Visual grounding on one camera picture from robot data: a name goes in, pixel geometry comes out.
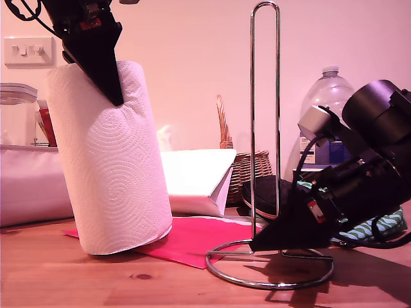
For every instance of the green wave pattern pouch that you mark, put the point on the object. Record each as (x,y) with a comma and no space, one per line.
(363,229)

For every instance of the black zip case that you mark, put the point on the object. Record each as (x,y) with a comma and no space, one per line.
(265,195)

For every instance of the white folded paper bag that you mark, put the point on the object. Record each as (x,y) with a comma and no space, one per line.
(192,173)

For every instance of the white paper towel roll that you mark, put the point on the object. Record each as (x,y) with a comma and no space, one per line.
(122,179)

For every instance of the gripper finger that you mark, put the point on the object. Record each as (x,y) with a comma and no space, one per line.
(70,59)
(99,57)

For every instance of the clear storage jar with lid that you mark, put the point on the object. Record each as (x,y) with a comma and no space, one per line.
(16,118)

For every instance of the large clear water bottle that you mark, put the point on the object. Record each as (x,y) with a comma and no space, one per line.
(327,90)

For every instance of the red white carton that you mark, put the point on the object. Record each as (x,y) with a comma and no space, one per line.
(48,128)

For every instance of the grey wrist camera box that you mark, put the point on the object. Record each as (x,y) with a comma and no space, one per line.
(313,123)
(128,1)

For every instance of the pink paper sheet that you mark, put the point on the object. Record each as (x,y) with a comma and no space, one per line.
(199,240)

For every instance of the white wall switch plate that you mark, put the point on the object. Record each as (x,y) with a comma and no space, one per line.
(29,62)

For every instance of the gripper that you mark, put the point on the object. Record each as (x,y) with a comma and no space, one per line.
(359,192)

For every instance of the white crumpled tissue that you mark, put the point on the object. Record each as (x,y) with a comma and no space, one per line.
(167,138)

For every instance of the white padded pouch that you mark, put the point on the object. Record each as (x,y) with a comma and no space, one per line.
(32,186)

